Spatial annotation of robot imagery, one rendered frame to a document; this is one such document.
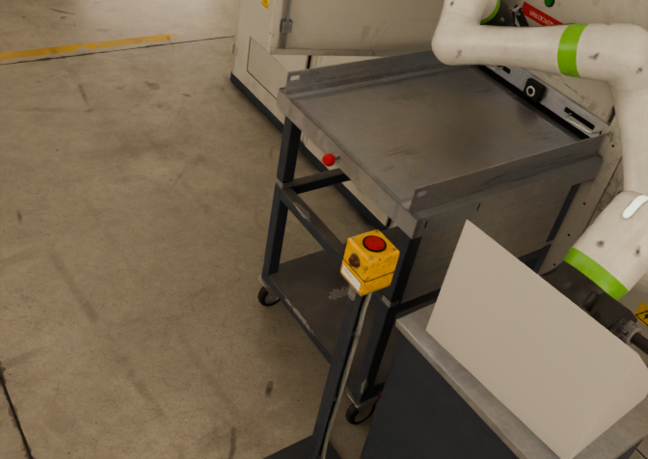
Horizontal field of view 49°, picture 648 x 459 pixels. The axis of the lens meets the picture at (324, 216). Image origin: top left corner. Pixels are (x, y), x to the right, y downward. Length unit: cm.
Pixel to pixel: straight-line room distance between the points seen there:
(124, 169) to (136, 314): 83
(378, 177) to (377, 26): 71
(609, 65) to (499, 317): 59
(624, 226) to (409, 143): 70
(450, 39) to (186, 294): 129
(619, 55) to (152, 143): 218
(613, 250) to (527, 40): 56
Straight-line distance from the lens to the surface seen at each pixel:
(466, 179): 171
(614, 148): 208
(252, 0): 345
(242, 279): 261
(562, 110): 220
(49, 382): 232
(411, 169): 179
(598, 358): 126
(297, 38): 224
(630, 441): 152
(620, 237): 139
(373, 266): 141
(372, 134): 189
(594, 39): 163
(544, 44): 168
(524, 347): 135
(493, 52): 176
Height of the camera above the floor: 181
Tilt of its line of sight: 38 degrees down
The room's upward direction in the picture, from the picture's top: 12 degrees clockwise
